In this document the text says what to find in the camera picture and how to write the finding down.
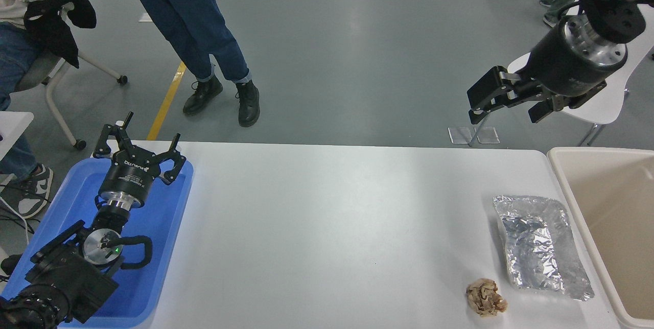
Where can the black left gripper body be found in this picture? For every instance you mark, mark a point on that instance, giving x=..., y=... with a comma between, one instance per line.
x=127, y=178

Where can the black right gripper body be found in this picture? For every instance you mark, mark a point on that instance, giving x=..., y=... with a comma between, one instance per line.
x=567, y=71

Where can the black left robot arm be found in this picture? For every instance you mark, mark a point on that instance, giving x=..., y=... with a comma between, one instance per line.
x=66, y=280

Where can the clear floor patch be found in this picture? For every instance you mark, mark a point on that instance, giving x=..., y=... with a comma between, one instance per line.
x=460, y=136
x=489, y=136

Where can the white shell chair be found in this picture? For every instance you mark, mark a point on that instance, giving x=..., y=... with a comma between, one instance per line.
x=608, y=112

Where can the grey wheeled office chair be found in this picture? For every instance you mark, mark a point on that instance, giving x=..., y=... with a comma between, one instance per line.
x=56, y=109

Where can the blue plastic tray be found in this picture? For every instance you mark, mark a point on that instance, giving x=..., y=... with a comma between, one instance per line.
x=153, y=247

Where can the small white side table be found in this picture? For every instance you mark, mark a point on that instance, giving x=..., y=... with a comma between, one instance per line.
x=13, y=127

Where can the large pale bin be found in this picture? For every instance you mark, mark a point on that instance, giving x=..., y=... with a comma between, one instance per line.
x=603, y=216

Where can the white paper scrap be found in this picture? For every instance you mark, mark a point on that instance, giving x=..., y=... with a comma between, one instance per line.
x=144, y=17

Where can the black jacket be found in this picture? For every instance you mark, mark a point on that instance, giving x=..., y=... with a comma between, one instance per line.
x=51, y=32

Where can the seated person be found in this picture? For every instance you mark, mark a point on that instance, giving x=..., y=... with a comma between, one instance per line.
x=10, y=63

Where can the person in black boots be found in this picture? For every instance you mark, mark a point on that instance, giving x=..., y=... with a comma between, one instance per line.
x=194, y=22

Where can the crumpled silver foil tray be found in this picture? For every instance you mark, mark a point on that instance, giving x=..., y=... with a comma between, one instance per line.
x=536, y=247

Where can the small black floor object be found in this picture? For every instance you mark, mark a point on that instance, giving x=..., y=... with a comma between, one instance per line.
x=11, y=264

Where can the crumpled tan paper ball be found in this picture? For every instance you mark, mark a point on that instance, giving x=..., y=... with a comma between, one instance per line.
x=485, y=297

